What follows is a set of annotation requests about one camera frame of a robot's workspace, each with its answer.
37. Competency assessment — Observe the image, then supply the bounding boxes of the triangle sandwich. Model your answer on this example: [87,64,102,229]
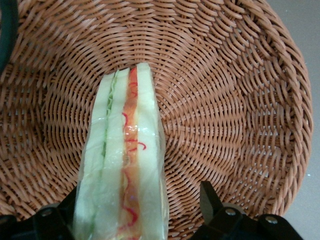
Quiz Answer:
[72,61,169,240]

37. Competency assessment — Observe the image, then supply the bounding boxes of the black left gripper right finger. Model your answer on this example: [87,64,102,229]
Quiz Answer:
[193,180,303,240]

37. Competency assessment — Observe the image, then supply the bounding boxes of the round brown wicker basket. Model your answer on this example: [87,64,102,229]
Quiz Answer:
[0,0,315,239]

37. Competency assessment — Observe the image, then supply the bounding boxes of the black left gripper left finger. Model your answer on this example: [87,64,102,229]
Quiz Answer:
[0,186,79,240]

